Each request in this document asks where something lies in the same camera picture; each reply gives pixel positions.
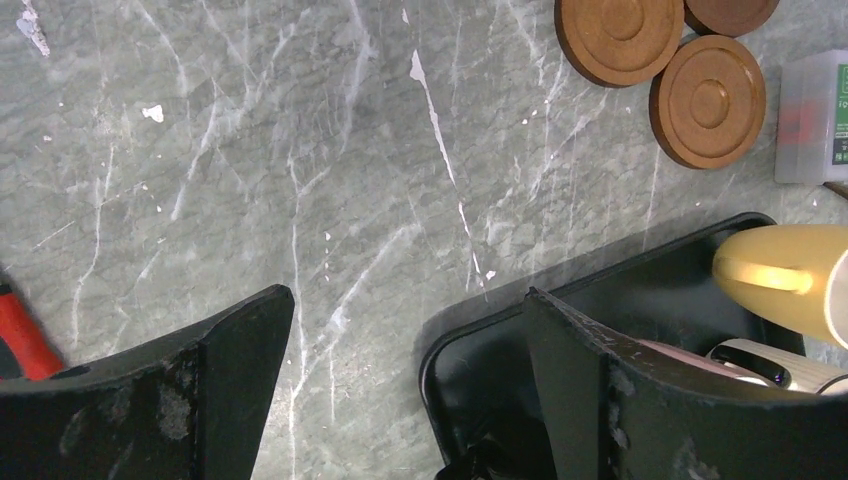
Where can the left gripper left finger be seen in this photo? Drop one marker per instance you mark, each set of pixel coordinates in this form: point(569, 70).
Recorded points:
point(191, 404)

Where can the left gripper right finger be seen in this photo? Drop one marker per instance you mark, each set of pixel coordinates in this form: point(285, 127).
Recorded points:
point(615, 408)

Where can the yellow mug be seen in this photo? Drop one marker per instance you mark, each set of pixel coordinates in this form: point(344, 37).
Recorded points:
point(794, 276)

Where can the brown wooden coaster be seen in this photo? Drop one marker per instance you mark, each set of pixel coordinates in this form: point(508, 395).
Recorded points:
point(708, 106)
point(619, 43)
point(731, 18)

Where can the pink mug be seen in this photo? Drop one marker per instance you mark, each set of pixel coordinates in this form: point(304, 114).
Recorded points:
point(708, 364)

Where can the black plastic tray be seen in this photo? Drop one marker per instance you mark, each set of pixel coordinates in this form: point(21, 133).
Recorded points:
point(476, 379)

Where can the green screw bit box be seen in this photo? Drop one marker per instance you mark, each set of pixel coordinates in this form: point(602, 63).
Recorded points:
point(811, 143)

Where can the red handled adjustable wrench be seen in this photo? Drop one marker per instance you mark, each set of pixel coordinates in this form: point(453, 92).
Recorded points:
point(25, 351)

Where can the black handled cream mug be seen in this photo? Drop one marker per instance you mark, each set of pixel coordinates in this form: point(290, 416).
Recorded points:
point(784, 369)

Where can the yellow handled pliers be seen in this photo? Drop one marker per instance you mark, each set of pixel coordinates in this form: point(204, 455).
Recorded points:
point(840, 189)

